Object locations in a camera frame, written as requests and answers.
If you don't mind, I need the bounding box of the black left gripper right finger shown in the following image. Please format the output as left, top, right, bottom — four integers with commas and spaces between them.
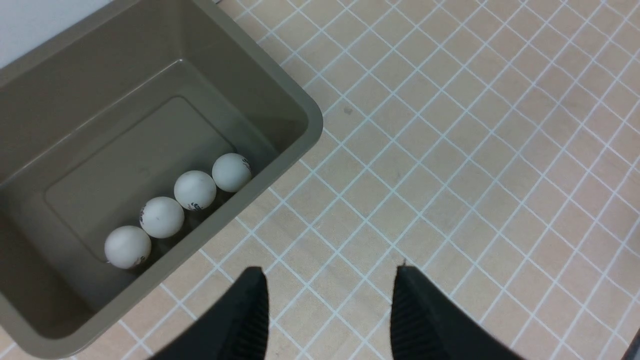
390, 265, 522, 360

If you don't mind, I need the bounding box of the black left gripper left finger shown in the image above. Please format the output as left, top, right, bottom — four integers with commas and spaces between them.
151, 266, 270, 360

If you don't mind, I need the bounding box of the plain white ping-pong ball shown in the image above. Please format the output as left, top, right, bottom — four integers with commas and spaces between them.
138, 196, 185, 239

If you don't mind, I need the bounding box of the white ping-pong ball with logo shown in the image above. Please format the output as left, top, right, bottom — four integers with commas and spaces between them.
173, 170, 217, 211

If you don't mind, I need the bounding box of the beige checkered tablecloth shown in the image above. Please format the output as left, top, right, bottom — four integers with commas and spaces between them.
0, 0, 640, 360

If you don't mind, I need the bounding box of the olive green plastic bin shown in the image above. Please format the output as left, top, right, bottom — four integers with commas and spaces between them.
0, 0, 323, 359

